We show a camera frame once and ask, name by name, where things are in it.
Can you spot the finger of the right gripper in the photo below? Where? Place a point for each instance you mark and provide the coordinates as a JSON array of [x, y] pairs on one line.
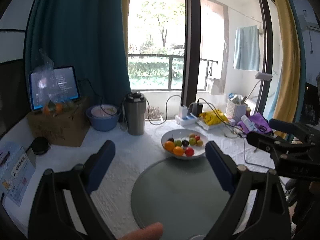
[[261, 141], [285, 127]]

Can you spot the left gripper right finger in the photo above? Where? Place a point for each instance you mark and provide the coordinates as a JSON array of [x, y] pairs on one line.
[[269, 218]]

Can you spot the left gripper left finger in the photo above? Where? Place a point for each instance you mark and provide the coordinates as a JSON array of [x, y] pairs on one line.
[[50, 217]]

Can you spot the green fruit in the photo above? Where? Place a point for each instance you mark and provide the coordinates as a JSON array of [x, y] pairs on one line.
[[192, 141], [178, 143]]

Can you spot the orange fruit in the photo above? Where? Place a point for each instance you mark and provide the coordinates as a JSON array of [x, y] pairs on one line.
[[169, 146], [178, 151]]

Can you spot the bag of fruits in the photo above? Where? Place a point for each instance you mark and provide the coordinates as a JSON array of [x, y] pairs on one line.
[[53, 108]]

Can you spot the fingertip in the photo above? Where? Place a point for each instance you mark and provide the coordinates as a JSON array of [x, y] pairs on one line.
[[152, 232]]

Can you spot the purple pouch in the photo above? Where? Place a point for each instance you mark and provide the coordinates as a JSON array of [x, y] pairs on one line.
[[261, 124]]

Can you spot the white lotion tube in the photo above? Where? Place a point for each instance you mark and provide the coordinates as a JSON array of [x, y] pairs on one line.
[[247, 125]]

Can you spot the yellow curtain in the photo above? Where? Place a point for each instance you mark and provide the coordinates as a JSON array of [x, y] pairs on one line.
[[287, 101]]

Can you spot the white basket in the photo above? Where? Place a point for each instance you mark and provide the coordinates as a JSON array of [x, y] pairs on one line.
[[235, 111]]

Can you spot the yellow duck bag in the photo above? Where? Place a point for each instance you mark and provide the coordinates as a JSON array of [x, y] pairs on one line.
[[214, 117]]

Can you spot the blue leaflet card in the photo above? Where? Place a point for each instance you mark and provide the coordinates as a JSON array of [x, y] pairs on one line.
[[16, 171]]

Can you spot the white desk lamp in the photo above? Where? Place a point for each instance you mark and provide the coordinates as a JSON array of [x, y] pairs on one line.
[[260, 77]]

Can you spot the small brown fruit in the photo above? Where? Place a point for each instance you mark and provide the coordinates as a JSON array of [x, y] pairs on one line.
[[199, 143]]

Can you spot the black round object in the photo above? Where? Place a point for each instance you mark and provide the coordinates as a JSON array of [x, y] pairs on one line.
[[40, 146]]

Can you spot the round grey-green mat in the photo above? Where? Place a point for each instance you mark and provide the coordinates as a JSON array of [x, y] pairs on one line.
[[184, 195]]

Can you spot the black charger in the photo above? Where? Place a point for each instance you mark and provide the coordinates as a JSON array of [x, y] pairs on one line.
[[197, 109]]

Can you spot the white power strip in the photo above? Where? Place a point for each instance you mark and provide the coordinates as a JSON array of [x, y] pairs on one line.
[[188, 120]]

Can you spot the cardboard box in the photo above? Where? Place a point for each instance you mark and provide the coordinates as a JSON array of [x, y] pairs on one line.
[[66, 129]]

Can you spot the hanging light blue towel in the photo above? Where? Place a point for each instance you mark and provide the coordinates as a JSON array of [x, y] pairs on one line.
[[247, 49]]

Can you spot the white plate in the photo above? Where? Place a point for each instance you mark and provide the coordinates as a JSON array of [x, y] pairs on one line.
[[183, 134]]

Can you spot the green fruit on plate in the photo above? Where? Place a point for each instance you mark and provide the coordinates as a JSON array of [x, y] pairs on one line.
[[178, 143]]

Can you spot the white charger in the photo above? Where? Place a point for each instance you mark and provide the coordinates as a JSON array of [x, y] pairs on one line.
[[182, 112]]

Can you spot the white embossed tablecloth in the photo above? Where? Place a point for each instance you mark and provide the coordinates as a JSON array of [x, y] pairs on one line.
[[133, 155]]

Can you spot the blue bowl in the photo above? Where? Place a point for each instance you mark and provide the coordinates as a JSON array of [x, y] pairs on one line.
[[103, 117]]

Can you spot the tablet screen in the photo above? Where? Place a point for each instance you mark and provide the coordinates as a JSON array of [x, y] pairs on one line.
[[52, 84]]

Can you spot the steel tumbler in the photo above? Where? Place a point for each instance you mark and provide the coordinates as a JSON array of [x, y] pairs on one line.
[[134, 111]]

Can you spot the teal curtain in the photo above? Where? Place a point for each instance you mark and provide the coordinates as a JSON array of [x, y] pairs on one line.
[[85, 34]]

